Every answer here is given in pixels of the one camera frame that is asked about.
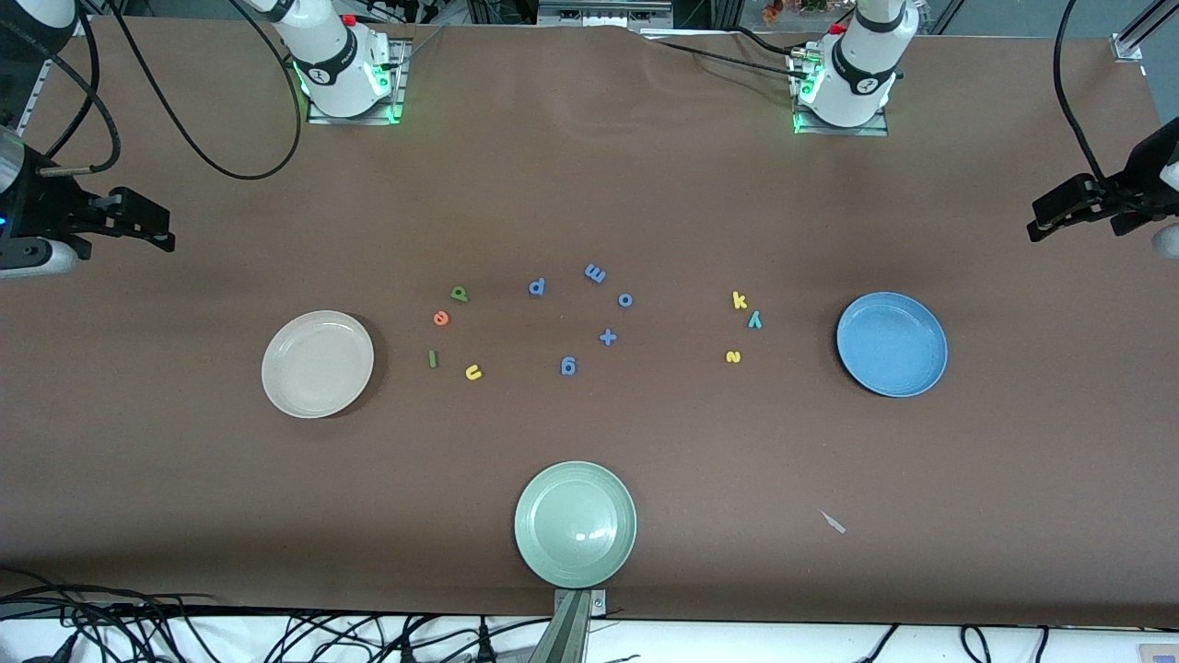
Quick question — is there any blue plate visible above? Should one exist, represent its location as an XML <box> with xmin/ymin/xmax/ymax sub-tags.
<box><xmin>835</xmin><ymin>292</ymin><xmax>949</xmax><ymax>399</ymax></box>

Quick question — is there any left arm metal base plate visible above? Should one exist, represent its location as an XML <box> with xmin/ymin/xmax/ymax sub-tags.
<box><xmin>792</xmin><ymin>46</ymin><xmax>890</xmax><ymax>139</ymax></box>

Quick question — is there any brown table cover sheet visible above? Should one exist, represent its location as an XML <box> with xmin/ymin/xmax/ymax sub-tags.
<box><xmin>0</xmin><ymin>14</ymin><xmax>1179</xmax><ymax>632</ymax></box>

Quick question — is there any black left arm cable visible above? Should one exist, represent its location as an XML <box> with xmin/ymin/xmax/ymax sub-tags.
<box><xmin>1053</xmin><ymin>0</ymin><xmax>1106</xmax><ymax>180</ymax></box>

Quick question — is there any pale green plate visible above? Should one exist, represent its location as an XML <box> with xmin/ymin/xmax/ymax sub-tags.
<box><xmin>514</xmin><ymin>461</ymin><xmax>638</xmax><ymax>589</ymax></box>

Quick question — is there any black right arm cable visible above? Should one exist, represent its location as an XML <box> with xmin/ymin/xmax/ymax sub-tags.
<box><xmin>37</xmin><ymin>0</ymin><xmax>305</xmax><ymax>180</ymax></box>

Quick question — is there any grey metal box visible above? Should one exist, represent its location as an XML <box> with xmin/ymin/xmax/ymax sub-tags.
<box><xmin>537</xmin><ymin>0</ymin><xmax>675</xmax><ymax>29</ymax></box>

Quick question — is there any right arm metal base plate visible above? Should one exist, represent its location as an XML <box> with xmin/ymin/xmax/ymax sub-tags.
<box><xmin>304</xmin><ymin>37</ymin><xmax>406</xmax><ymax>127</ymax></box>

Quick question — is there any aluminium frame rail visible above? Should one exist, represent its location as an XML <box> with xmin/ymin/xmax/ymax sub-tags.
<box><xmin>1110</xmin><ymin>0</ymin><xmax>1179</xmax><ymax>64</ymax></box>
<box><xmin>23</xmin><ymin>11</ymin><xmax>95</xmax><ymax>125</ymax></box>

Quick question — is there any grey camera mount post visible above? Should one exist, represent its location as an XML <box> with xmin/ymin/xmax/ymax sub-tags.
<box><xmin>528</xmin><ymin>589</ymin><xmax>609</xmax><ymax>663</ymax></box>

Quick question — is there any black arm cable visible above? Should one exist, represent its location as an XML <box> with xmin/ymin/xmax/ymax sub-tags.
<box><xmin>37</xmin><ymin>0</ymin><xmax>305</xmax><ymax>180</ymax></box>
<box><xmin>1053</xmin><ymin>0</ymin><xmax>1106</xmax><ymax>180</ymax></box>

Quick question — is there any black cable tangle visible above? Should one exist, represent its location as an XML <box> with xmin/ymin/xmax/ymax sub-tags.
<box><xmin>0</xmin><ymin>564</ymin><xmax>554</xmax><ymax>663</ymax></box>

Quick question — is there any pale beige plate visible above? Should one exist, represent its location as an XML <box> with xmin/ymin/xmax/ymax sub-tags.
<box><xmin>261</xmin><ymin>310</ymin><xmax>376</xmax><ymax>420</ymax></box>

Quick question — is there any black base cable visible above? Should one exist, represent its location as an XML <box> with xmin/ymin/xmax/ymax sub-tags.
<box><xmin>640</xmin><ymin>26</ymin><xmax>811</xmax><ymax>84</ymax></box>

